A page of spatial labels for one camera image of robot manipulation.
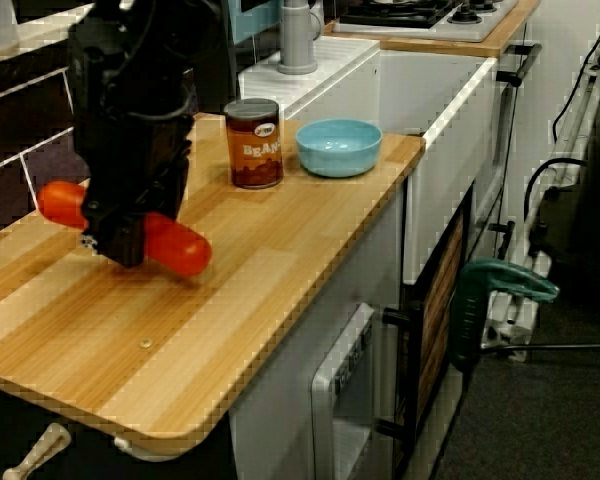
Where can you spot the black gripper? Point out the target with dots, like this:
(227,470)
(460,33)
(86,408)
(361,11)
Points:
(135,160)

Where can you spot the red toy sausage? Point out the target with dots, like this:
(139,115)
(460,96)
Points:
(180,250)

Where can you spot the brown beans can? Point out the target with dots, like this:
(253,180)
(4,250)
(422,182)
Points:
(255,150)

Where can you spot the light blue bowl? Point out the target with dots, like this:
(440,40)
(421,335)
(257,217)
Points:
(337,155)

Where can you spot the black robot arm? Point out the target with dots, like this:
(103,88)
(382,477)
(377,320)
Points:
(130,60)

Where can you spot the dark tiled backsplash panel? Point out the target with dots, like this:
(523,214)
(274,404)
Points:
(10,150)

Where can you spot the white kitchen cabinet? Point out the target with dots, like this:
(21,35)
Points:
(280,390)

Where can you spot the cream kitchen shelf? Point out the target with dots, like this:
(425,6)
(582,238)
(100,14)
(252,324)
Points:
(40,35)

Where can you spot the grey toy faucet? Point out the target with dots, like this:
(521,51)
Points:
(297,40)

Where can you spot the grey dispenser door panel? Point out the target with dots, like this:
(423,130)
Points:
(325,400)

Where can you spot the white plastic hook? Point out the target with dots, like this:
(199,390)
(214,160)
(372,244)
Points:
(40,450)

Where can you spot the brown wood cabinet door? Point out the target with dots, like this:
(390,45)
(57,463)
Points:
(440,310)

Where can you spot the white sink unit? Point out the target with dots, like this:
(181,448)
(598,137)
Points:
(430,100)

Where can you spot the green clamp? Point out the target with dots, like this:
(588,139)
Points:
(480,310)

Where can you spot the grey toy stove top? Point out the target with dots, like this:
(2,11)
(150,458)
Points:
(470,27)

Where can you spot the black stove knob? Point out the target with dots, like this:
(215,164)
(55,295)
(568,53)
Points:
(464,14)
(487,4)

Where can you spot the white oven cabinet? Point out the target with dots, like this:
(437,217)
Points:
(520,150)

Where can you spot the thin black rod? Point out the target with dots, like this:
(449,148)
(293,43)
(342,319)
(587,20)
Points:
(555,346)

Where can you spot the dark grey upright post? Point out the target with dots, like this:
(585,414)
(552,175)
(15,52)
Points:
(220,75)

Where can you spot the white metal frame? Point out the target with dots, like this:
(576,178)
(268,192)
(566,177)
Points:
(517,307)

